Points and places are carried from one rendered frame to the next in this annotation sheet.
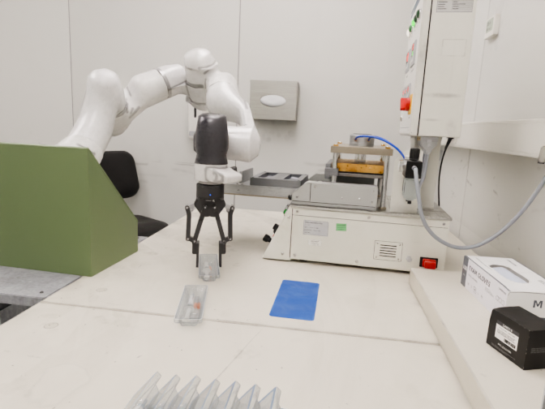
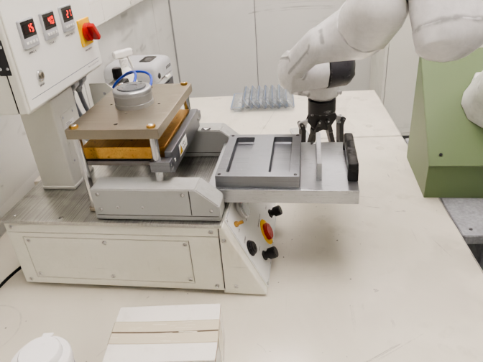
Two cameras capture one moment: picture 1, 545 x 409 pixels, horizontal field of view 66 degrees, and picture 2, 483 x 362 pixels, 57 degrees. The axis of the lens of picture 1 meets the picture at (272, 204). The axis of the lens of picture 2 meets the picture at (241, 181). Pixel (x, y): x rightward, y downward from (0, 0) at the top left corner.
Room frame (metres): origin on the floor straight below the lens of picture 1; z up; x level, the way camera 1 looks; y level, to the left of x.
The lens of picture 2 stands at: (2.28, -0.09, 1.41)
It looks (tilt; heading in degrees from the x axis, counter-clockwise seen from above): 29 degrees down; 179
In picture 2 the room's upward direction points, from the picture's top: 4 degrees counter-clockwise
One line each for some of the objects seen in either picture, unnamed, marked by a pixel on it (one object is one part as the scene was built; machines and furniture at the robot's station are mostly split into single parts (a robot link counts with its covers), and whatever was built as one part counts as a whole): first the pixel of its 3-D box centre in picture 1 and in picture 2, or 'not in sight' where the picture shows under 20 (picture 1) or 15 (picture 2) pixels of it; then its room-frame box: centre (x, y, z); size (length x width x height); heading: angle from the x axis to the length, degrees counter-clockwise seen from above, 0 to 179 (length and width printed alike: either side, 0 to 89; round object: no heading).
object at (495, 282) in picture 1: (508, 287); not in sight; (0.88, -0.53, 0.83); 0.23 x 0.12 x 0.07; 176
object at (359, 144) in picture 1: (371, 154); (126, 112); (1.35, -0.31, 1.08); 0.31 x 0.24 x 0.13; 169
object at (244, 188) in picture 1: (267, 182); (284, 163); (1.43, 0.02, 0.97); 0.30 x 0.22 x 0.08; 79
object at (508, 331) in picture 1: (521, 336); not in sight; (0.66, -0.43, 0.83); 0.09 x 0.06 x 0.07; 12
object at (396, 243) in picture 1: (352, 229); (161, 209); (1.36, -0.27, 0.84); 0.53 x 0.37 x 0.17; 79
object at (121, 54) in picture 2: not in sight; (128, 81); (0.53, -0.46, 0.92); 0.09 x 0.08 x 0.25; 131
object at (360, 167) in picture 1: (359, 159); (140, 121); (1.36, -0.28, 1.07); 0.22 x 0.17 x 0.10; 169
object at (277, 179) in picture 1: (281, 179); (261, 158); (1.42, -0.02, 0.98); 0.20 x 0.17 x 0.03; 169
